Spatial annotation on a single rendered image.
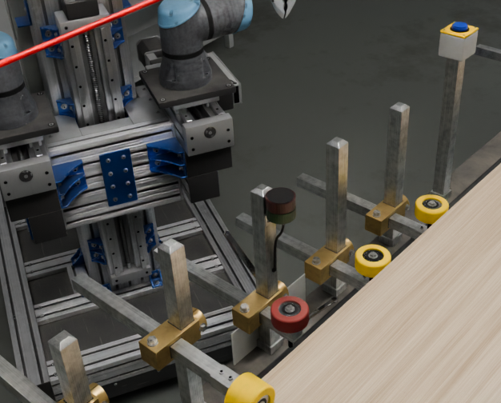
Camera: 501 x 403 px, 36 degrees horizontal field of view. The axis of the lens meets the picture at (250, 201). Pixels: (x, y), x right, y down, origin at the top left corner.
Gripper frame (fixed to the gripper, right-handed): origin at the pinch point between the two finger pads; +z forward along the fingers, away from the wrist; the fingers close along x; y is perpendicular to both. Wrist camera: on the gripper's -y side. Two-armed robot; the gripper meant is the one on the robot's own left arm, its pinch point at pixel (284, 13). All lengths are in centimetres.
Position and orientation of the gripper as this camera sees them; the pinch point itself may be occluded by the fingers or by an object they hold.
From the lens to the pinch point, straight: 188.2
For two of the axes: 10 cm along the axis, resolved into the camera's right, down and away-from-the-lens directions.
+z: 0.5, 8.1, 5.8
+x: -9.3, 2.5, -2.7
